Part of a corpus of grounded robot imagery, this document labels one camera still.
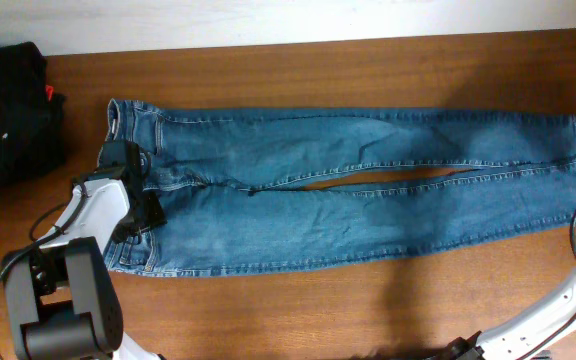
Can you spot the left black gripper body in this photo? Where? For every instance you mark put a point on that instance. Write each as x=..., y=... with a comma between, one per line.
x=149, y=214

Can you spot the blue denim jeans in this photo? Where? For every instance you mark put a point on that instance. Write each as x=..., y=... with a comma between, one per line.
x=259, y=190

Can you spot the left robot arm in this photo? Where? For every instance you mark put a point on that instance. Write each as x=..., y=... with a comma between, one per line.
x=60, y=298

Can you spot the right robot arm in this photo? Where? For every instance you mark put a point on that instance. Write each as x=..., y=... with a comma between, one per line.
x=526, y=335

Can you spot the black folded garment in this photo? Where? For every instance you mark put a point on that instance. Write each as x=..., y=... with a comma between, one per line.
x=31, y=116

